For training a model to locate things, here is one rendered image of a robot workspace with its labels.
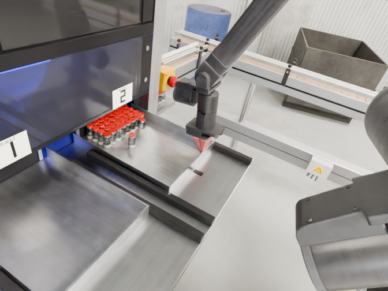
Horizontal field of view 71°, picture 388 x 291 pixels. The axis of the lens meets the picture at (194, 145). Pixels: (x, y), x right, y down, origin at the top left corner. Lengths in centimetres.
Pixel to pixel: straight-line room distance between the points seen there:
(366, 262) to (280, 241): 169
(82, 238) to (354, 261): 53
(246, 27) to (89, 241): 56
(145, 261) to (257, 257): 123
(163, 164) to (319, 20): 393
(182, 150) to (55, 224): 41
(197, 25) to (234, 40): 276
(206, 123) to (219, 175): 16
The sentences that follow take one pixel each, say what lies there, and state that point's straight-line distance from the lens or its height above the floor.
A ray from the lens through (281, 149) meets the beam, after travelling 174.
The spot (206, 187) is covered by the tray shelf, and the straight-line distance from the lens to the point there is 77.
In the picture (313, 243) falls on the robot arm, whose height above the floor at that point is 125.
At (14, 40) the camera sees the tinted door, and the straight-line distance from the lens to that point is 61.
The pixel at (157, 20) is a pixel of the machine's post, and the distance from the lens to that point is 89.
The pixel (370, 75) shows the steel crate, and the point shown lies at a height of 62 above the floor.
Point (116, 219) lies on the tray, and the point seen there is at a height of 88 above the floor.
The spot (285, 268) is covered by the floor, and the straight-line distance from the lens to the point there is 182.
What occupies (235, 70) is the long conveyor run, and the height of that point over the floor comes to 87.
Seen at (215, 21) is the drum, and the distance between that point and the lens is 339.
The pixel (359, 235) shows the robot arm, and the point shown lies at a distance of 23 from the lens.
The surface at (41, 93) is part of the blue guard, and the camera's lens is 65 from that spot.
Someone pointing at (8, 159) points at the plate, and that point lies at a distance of 67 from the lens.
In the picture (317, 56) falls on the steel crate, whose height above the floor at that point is 68.
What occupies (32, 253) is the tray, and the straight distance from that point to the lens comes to 66.
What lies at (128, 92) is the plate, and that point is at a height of 102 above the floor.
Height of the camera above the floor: 141
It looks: 36 degrees down
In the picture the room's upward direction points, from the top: 11 degrees clockwise
